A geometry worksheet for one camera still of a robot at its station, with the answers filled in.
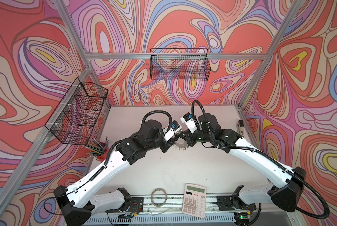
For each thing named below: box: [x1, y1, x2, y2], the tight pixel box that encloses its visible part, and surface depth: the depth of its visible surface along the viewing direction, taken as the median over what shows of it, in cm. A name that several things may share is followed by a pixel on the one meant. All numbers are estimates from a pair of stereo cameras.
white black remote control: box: [238, 119, 245, 138], surface depth 103 cm
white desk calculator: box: [181, 183, 207, 218], surface depth 75 cm
